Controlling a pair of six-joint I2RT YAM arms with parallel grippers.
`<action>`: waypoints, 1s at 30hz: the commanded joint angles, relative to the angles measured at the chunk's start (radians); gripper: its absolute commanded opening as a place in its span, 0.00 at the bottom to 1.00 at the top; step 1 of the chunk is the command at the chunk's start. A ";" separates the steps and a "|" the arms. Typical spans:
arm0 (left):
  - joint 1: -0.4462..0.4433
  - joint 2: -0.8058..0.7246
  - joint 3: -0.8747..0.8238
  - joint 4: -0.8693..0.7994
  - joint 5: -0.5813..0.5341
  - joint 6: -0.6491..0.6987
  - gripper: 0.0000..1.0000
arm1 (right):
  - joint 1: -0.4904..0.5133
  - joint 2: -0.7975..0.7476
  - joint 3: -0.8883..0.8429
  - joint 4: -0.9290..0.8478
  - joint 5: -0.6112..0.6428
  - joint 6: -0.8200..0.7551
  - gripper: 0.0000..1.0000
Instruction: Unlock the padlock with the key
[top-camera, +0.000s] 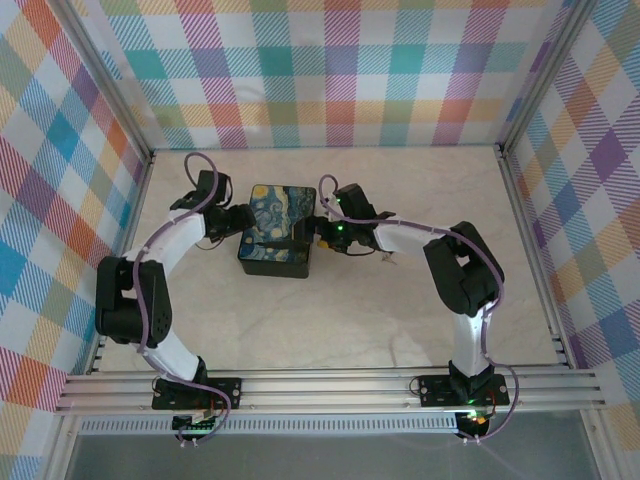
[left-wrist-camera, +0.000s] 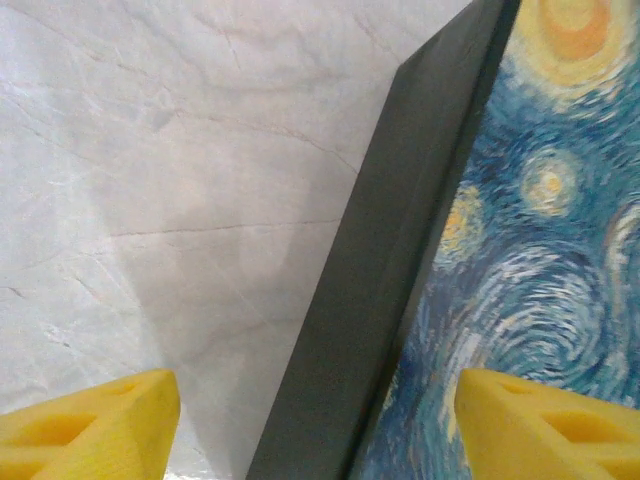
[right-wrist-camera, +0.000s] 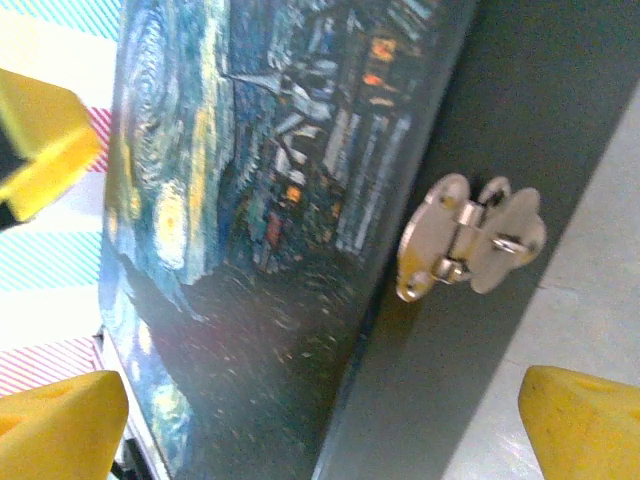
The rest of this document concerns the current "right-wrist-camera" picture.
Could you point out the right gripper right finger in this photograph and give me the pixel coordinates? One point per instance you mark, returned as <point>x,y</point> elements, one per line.
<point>590,435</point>

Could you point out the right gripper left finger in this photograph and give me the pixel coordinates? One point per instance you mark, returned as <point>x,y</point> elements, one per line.
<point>60,430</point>

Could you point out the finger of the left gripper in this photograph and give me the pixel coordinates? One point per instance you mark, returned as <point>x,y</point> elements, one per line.
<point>50,140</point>

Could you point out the starry night painted box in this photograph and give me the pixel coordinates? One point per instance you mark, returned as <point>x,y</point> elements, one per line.
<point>300,250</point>

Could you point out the silver box latch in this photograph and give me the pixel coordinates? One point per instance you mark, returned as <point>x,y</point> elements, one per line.
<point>435,240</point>

